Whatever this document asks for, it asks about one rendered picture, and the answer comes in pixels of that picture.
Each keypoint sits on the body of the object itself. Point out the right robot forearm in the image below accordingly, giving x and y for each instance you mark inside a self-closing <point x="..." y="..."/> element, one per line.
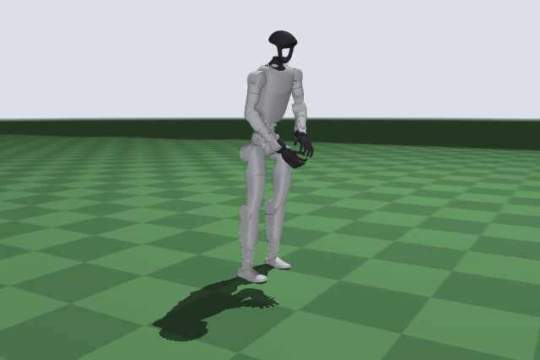
<point x="263" y="130"/>

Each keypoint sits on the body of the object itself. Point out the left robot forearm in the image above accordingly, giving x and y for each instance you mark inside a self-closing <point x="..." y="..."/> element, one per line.
<point x="300" y="120"/>

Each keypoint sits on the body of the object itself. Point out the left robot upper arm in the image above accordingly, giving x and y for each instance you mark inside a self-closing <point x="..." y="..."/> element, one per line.
<point x="297" y="91"/>

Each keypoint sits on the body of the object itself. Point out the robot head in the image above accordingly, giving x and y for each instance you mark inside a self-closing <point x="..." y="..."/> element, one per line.
<point x="282" y="39"/>

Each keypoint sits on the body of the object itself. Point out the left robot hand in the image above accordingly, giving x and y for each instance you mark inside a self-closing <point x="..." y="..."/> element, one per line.
<point x="304" y="142"/>

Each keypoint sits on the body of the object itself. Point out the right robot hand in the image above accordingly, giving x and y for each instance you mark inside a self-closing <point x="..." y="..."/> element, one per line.
<point x="290" y="156"/>

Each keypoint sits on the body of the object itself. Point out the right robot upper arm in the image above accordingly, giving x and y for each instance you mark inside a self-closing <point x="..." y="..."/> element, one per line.
<point x="255" y="82"/>

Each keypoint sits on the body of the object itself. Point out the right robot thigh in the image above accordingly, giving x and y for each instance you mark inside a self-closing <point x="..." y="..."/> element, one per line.
<point x="255" y="174"/>

